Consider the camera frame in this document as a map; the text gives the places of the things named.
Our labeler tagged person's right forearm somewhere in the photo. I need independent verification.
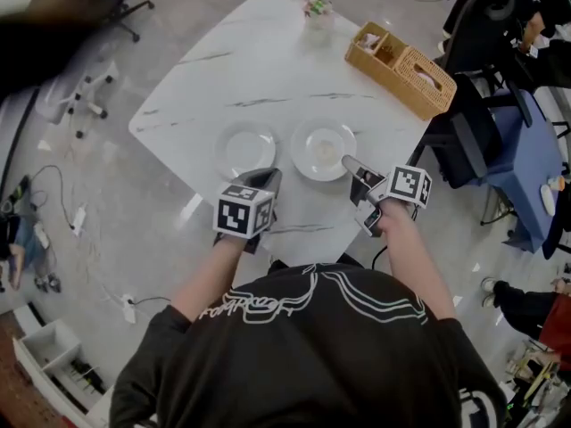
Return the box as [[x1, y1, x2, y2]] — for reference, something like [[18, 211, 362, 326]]
[[381, 201, 457, 325]]

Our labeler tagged white tissue sheet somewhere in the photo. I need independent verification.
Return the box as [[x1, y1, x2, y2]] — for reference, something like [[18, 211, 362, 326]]
[[412, 62, 443, 91]]

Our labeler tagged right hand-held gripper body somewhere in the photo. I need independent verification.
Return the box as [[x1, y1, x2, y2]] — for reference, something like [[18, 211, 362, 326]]
[[351, 164, 433, 239]]

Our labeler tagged woven wicker basket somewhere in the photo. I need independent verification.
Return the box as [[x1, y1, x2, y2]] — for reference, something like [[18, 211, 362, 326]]
[[344, 21, 459, 122]]

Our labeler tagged white power strip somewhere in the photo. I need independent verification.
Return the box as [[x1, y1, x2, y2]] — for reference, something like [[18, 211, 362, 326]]
[[70, 202, 88, 238], [120, 292, 137, 325]]

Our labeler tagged black printed t-shirt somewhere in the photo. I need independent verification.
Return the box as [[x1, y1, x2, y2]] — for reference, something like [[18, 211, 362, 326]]
[[109, 260, 509, 428]]

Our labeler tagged white oval device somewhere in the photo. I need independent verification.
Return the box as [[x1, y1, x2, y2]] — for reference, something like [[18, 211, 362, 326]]
[[539, 184, 558, 217]]

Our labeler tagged white open cabinet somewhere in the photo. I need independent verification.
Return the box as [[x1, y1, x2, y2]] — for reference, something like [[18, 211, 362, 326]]
[[12, 303, 115, 418]]

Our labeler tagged white cup with flowers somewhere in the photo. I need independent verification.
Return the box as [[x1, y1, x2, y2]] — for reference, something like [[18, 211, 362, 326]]
[[298, 0, 335, 33]]

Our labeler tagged black floor cable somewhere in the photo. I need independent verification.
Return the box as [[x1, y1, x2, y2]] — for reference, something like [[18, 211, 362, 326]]
[[30, 165, 75, 231], [131, 295, 173, 307]]

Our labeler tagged white office chair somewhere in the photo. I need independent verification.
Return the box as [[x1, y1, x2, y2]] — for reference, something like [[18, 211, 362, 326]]
[[37, 60, 120, 140]]

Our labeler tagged blue cloth-covered table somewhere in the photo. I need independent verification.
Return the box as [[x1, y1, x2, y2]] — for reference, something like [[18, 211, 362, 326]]
[[484, 89, 571, 260]]

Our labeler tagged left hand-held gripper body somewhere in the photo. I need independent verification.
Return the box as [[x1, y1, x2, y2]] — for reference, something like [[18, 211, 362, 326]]
[[212, 184, 280, 254]]

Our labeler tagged white round plate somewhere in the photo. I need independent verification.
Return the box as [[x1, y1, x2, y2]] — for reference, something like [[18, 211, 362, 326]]
[[289, 118, 358, 183], [213, 120, 280, 180], [292, 119, 357, 178]]

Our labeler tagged person's left forearm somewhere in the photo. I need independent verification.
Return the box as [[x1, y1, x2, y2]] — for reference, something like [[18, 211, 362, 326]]
[[170, 234, 251, 325]]

